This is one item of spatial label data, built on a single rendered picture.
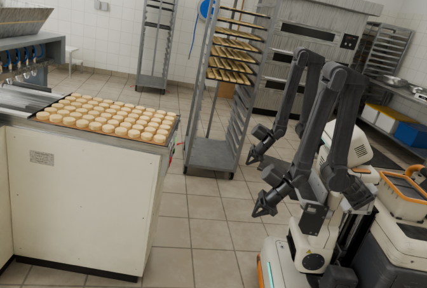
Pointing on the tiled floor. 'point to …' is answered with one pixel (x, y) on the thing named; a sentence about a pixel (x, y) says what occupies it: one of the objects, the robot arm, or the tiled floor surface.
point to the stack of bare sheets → (273, 163)
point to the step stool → (72, 59)
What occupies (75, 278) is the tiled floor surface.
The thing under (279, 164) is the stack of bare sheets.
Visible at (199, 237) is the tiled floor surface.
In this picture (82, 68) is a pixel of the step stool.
